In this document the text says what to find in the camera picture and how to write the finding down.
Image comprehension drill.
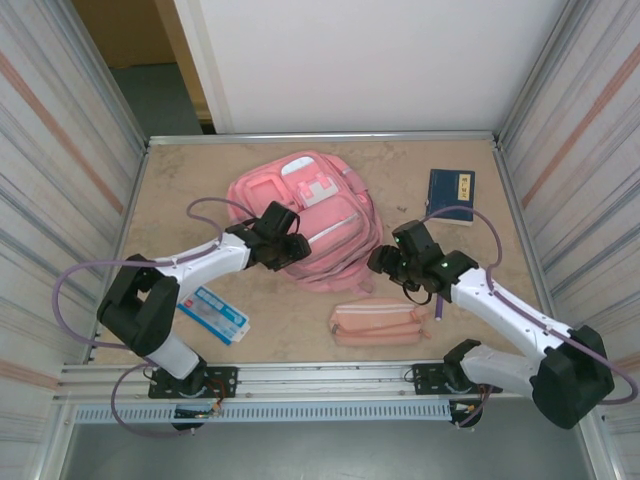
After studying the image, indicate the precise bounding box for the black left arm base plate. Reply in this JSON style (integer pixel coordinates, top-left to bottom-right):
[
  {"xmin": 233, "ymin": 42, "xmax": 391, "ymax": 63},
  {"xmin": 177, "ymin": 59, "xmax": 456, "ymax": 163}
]
[{"xmin": 148, "ymin": 366, "xmax": 239, "ymax": 400}]

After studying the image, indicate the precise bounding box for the thin aluminium table edge rail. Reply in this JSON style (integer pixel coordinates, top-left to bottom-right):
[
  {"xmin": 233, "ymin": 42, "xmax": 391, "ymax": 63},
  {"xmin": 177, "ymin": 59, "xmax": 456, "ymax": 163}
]
[{"xmin": 147, "ymin": 130, "xmax": 501, "ymax": 146}]

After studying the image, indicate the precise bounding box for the grey slotted cable duct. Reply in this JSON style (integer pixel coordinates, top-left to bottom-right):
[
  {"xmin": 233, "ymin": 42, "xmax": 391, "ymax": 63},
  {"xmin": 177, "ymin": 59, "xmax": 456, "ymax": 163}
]
[{"xmin": 73, "ymin": 403, "xmax": 454, "ymax": 424}]

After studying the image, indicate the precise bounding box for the blue white packet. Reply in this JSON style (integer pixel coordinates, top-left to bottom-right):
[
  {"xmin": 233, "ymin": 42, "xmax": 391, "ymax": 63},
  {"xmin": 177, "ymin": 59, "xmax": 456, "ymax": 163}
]
[{"xmin": 177, "ymin": 287, "xmax": 250, "ymax": 347}]

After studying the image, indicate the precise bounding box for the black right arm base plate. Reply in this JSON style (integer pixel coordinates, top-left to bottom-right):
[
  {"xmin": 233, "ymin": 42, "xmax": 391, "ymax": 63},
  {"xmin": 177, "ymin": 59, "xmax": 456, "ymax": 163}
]
[{"xmin": 412, "ymin": 362, "xmax": 503, "ymax": 396}]

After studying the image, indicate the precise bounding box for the brown wooden door jamb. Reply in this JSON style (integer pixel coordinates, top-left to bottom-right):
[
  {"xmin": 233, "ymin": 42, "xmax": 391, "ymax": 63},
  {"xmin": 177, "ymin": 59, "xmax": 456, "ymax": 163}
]
[{"xmin": 152, "ymin": 0, "xmax": 216, "ymax": 134}]

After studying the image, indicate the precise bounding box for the peach striped pencil case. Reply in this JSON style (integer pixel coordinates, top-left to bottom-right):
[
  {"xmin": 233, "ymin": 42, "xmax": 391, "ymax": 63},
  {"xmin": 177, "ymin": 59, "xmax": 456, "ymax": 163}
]
[{"xmin": 329, "ymin": 297, "xmax": 432, "ymax": 348}]

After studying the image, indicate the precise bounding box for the pink backpack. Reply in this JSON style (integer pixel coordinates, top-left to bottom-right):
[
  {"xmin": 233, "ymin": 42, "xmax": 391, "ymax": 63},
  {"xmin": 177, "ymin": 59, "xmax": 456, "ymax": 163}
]
[{"xmin": 227, "ymin": 149, "xmax": 385, "ymax": 295}]

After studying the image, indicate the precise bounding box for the dark blue book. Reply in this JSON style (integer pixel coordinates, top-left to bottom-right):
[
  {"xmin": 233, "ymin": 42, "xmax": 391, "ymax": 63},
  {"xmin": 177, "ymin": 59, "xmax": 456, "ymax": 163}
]
[{"xmin": 425, "ymin": 168, "xmax": 476, "ymax": 229}]

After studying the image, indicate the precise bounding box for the aluminium side rail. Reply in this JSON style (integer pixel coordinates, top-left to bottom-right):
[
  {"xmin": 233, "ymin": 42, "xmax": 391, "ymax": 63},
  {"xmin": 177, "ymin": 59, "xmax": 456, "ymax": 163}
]
[{"xmin": 92, "ymin": 142, "xmax": 151, "ymax": 364}]

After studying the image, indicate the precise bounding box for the long aluminium mounting rail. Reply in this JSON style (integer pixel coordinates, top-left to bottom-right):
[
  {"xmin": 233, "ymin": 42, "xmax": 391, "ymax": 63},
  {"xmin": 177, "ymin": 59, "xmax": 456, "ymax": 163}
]
[{"xmin": 54, "ymin": 355, "xmax": 599, "ymax": 401}]

